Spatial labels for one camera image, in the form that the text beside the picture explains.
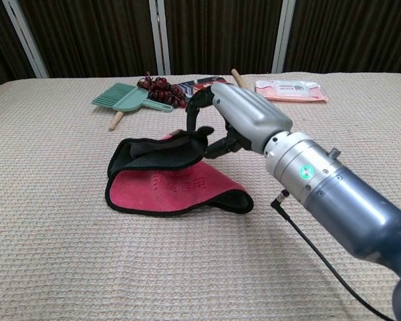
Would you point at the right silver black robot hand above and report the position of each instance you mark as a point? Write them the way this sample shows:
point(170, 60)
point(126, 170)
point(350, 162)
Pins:
point(250, 113)

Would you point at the pink and black cloth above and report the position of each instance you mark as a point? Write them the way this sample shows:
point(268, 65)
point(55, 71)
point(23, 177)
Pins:
point(173, 190)

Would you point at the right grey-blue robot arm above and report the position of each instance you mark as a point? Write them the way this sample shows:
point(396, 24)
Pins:
point(347, 207)

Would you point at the dark patterned packet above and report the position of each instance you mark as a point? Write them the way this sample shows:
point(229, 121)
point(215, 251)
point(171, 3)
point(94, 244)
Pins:
point(195, 86)

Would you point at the wooden rolling stick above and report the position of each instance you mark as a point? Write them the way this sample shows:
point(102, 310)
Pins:
point(238, 78)

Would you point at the pink wet wipes pack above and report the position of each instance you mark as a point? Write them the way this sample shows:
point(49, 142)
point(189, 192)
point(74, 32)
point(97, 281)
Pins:
point(287, 90)

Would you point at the beige woven tablecloth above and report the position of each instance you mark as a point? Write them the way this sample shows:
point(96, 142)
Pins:
point(53, 217)

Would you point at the white partition frame post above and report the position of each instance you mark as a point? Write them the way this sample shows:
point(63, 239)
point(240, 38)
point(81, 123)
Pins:
point(26, 40)
point(284, 36)
point(160, 36)

